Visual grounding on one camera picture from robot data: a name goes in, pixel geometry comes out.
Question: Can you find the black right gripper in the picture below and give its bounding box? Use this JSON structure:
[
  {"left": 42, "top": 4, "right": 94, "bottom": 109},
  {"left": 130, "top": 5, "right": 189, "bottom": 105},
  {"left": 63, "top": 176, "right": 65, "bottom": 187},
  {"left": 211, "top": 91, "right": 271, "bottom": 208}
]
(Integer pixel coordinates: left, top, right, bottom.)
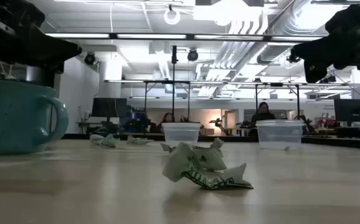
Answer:
[{"left": 291, "top": 0, "right": 360, "bottom": 84}]

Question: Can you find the paper with black print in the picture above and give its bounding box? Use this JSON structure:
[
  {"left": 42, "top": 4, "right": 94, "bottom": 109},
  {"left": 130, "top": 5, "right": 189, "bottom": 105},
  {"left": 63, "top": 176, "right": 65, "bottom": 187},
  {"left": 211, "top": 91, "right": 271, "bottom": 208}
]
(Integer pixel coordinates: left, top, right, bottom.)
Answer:
[{"left": 161, "top": 138, "right": 254, "bottom": 191}]

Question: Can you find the black computer monitor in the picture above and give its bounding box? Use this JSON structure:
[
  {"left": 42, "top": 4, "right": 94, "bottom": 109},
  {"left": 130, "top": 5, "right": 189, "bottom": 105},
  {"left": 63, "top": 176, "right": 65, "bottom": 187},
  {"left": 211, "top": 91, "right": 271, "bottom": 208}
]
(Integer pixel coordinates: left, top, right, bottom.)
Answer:
[
  {"left": 91, "top": 97, "right": 128, "bottom": 123},
  {"left": 333, "top": 98, "right": 360, "bottom": 127}
]

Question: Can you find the person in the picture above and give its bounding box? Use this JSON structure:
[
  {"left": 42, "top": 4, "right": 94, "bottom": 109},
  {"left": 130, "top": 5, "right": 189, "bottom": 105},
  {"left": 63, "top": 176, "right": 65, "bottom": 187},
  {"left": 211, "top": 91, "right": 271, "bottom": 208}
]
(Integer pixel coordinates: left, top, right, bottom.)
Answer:
[
  {"left": 156, "top": 112, "right": 176, "bottom": 134},
  {"left": 248, "top": 101, "right": 277, "bottom": 137}
]

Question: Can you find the teal speckled ceramic mug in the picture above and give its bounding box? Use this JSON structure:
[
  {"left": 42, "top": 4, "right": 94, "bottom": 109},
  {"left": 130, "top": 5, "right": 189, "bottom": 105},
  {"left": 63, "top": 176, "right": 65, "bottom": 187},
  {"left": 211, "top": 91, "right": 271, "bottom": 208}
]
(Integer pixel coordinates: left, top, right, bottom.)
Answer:
[{"left": 0, "top": 77, "right": 70, "bottom": 156}]

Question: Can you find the clear plastic container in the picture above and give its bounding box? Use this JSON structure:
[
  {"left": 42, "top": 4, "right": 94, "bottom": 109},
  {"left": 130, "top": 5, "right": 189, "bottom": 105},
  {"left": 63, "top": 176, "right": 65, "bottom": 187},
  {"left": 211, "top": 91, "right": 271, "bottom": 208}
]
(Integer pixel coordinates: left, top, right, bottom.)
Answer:
[
  {"left": 255, "top": 119, "right": 305, "bottom": 150},
  {"left": 161, "top": 122, "right": 202, "bottom": 147}
]

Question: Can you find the long black background bench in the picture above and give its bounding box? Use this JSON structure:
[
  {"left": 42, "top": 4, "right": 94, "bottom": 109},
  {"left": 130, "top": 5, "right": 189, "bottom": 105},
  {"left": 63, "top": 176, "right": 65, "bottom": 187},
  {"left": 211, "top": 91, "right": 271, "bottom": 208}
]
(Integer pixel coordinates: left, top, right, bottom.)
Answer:
[{"left": 61, "top": 133, "right": 360, "bottom": 151}]

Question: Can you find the crumpled white paper scrap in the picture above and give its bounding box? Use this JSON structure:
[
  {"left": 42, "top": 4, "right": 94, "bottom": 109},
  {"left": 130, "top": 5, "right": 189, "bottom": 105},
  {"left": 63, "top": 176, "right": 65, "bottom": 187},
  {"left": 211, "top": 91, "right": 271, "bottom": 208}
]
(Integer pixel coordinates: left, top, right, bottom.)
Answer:
[
  {"left": 89, "top": 133, "right": 121, "bottom": 149},
  {"left": 126, "top": 135, "right": 154, "bottom": 146}
]

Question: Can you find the blue equipment stack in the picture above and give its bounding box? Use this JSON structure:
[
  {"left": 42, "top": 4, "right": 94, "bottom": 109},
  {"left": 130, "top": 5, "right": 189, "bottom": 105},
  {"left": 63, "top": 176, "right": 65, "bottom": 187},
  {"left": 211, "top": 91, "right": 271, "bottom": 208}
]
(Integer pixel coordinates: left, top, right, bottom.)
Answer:
[{"left": 123, "top": 106, "right": 150, "bottom": 134}]

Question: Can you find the black overhead light bar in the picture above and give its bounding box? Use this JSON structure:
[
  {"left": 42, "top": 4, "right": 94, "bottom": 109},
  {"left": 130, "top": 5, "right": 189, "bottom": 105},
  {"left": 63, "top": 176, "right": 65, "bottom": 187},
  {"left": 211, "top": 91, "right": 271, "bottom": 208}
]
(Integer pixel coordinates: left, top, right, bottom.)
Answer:
[{"left": 44, "top": 32, "right": 326, "bottom": 44}]

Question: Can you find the black metal rig frame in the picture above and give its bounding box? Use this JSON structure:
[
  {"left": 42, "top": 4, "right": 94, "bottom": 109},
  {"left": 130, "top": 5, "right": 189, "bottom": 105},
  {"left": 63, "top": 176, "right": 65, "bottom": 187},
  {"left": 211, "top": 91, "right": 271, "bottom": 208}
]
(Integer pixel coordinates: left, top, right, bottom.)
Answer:
[
  {"left": 253, "top": 82, "right": 301, "bottom": 121},
  {"left": 143, "top": 80, "right": 192, "bottom": 124}
]

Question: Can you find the white ceiling ring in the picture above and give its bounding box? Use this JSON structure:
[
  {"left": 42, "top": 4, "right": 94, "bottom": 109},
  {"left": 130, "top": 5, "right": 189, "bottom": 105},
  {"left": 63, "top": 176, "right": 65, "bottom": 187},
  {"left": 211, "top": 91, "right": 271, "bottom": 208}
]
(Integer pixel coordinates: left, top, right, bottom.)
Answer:
[{"left": 163, "top": 7, "right": 181, "bottom": 26}]

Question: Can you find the black camera pole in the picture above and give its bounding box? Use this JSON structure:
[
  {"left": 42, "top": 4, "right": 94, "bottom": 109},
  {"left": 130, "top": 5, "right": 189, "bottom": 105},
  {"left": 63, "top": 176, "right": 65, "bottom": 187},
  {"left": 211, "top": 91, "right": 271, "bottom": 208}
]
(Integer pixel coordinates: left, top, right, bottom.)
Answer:
[{"left": 171, "top": 45, "right": 179, "bottom": 123}]

